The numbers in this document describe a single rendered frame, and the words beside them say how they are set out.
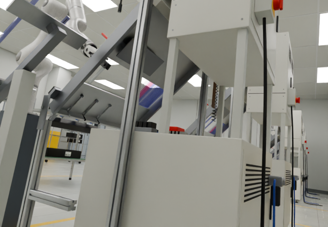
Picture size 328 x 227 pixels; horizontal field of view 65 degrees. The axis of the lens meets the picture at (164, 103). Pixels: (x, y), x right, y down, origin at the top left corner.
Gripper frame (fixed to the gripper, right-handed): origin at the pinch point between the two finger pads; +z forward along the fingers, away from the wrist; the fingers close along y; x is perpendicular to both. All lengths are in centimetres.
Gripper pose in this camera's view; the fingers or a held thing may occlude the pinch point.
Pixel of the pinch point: (105, 64)
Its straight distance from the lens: 135.3
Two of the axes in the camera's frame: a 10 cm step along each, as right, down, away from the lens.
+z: 6.4, 5.7, -5.2
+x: -6.0, 7.9, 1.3
